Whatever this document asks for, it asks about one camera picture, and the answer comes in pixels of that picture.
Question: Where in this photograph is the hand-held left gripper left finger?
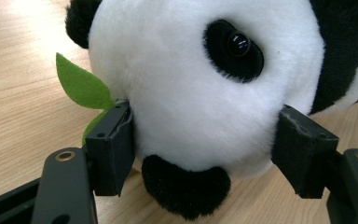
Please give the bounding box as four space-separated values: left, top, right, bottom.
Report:
84 99 137 198

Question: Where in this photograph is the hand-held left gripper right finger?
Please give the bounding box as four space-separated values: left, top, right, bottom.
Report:
270 104 340 201

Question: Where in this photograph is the panda plush toy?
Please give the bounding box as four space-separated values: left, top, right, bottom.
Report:
55 0 358 222

